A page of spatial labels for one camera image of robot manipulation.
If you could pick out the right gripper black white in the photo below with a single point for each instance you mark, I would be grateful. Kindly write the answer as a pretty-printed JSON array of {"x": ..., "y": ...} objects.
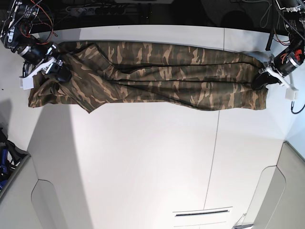
[{"x": 46, "y": 59}]

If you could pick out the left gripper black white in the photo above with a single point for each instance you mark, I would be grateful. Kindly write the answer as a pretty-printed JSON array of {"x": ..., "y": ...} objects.
[{"x": 277, "y": 68}]

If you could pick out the camouflage T-shirt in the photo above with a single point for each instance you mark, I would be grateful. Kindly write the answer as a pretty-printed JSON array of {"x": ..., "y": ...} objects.
[{"x": 140, "y": 72}]

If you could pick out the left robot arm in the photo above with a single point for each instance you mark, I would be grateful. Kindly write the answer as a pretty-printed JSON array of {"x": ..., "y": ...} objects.
[{"x": 292, "y": 12}]

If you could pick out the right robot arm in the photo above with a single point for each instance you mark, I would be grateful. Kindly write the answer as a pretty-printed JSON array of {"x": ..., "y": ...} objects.
[{"x": 16, "y": 27}]

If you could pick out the blue black equipment pile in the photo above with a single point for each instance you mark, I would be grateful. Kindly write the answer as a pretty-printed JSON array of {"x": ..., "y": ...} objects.
[{"x": 11, "y": 160}]

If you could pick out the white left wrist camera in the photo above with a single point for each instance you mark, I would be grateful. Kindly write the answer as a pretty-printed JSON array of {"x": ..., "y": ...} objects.
[{"x": 291, "y": 94}]

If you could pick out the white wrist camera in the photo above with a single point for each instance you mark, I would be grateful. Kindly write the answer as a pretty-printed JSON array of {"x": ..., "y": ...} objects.
[
  {"x": 291, "y": 94},
  {"x": 26, "y": 83}
]

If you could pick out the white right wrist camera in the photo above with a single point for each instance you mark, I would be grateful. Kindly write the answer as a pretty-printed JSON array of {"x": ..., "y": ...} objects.
[{"x": 26, "y": 83}]

